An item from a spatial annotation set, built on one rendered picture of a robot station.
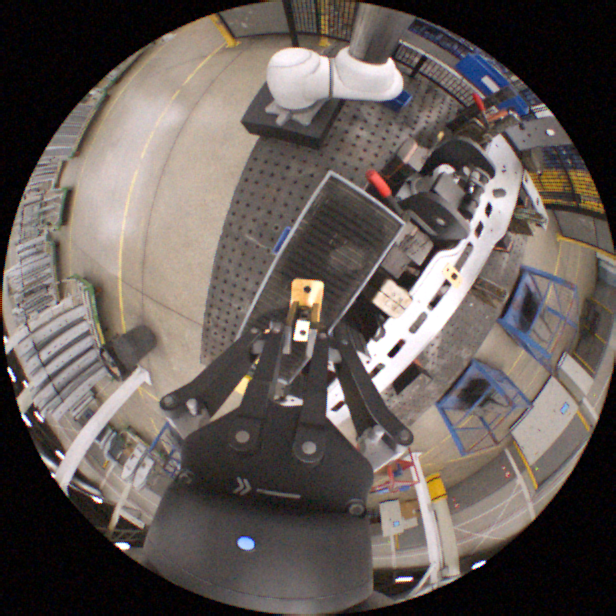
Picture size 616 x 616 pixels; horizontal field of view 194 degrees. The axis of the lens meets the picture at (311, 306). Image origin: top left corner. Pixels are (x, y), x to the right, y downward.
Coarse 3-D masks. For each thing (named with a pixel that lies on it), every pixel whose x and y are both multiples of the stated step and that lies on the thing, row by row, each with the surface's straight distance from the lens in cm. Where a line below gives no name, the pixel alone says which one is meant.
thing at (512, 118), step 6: (510, 114) 67; (516, 114) 68; (504, 120) 68; (510, 120) 67; (516, 120) 67; (492, 126) 74; (498, 126) 70; (504, 126) 69; (510, 126) 68; (522, 126) 68; (486, 132) 76; (492, 132) 72; (498, 132) 71
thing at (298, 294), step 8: (296, 280) 22; (304, 280) 22; (312, 280) 22; (296, 288) 22; (312, 288) 22; (320, 288) 22; (296, 296) 22; (304, 296) 22; (312, 296) 22; (320, 296) 22; (304, 304) 22; (312, 304) 22; (320, 304) 22; (304, 320) 22; (296, 328) 24; (304, 328) 24; (296, 336) 24; (304, 336) 24
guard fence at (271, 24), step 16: (304, 0) 263; (320, 0) 254; (224, 16) 315; (240, 16) 304; (256, 16) 295; (272, 16) 288; (304, 16) 275; (224, 32) 329; (240, 32) 323; (256, 32) 313; (272, 32) 306; (288, 32) 297; (320, 32) 275
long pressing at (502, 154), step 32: (512, 160) 94; (512, 192) 85; (448, 256) 56; (480, 256) 65; (416, 288) 51; (448, 288) 58; (384, 320) 52; (384, 352) 57; (416, 352) 62; (384, 384) 66
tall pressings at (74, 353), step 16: (80, 304) 398; (64, 320) 389; (80, 320) 427; (32, 336) 386; (48, 336) 397; (64, 336) 399; (80, 336) 439; (32, 352) 423; (64, 352) 414; (80, 352) 452; (96, 352) 441; (32, 368) 409; (48, 368) 415; (64, 368) 432; (80, 368) 438; (96, 368) 456; (48, 384) 435; (64, 384) 467; (80, 384) 430; (48, 400) 475; (64, 400) 430
